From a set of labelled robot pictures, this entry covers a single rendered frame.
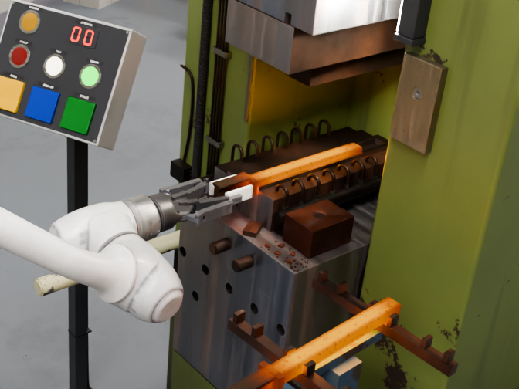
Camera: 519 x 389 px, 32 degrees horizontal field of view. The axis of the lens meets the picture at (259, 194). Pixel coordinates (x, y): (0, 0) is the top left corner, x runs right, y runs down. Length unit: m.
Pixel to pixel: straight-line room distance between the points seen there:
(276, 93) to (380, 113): 0.29
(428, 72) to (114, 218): 0.63
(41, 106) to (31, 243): 0.75
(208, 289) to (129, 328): 1.07
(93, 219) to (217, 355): 0.59
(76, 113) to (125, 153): 2.04
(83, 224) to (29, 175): 2.34
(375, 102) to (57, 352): 1.35
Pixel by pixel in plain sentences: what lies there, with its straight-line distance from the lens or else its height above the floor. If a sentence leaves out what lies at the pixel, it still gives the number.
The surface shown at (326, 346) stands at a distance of 1.51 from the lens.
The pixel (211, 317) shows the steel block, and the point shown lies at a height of 0.65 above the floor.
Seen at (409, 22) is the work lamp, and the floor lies 1.42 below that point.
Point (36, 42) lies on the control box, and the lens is 2.26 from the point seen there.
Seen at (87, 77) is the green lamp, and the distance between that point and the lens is 2.16.
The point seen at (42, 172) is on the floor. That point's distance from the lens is 4.02.
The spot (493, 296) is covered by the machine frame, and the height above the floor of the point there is 0.91.
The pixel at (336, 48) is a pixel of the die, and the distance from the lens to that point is 1.83.
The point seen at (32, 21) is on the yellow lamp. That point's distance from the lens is 2.27.
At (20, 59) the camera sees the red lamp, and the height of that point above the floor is 1.09.
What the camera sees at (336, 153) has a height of 1.01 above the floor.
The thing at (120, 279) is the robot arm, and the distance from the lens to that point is 1.56.
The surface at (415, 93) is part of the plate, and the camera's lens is 1.71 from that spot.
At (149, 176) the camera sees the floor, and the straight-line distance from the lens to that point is 4.00.
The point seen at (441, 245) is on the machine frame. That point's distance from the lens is 1.78.
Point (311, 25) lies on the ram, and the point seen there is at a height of 1.38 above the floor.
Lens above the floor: 1.92
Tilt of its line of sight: 29 degrees down
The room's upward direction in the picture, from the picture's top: 6 degrees clockwise
